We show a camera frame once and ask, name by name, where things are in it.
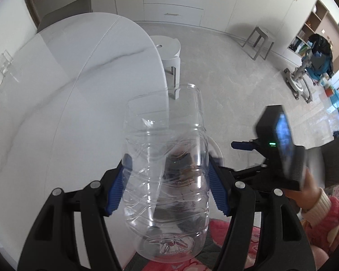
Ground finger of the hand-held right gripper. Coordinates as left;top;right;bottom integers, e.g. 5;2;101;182
231;140;261;151
232;164;274;194

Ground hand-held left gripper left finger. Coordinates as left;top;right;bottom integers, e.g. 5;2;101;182
17;154;133;271

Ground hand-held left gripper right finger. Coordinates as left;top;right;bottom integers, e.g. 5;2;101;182
207;155;318;271

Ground clear plastic bottle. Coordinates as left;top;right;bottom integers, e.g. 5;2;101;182
124;84;211;260

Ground person's right hand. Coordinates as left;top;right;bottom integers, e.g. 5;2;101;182
285;172;322;213

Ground grey exercise machine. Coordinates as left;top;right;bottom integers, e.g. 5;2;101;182
284;49;314;103

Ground colourful toy boxes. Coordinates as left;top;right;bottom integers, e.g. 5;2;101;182
323;65;339;116

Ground dark blue jacket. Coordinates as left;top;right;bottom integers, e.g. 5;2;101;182
308;34;334;79

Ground grey plastic stool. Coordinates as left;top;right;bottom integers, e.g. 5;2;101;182
243;26;275;61

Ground white round stool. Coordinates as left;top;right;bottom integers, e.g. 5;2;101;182
150;35;182;100

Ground open wooden shelf unit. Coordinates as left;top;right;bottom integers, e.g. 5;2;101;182
288;0;332;60

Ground white drawer cabinet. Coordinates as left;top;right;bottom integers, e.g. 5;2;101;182
143;0;211;26

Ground clear glass cup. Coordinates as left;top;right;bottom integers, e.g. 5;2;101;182
0;50;12;72

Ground grey dining chair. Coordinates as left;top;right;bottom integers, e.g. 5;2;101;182
37;0;94;33

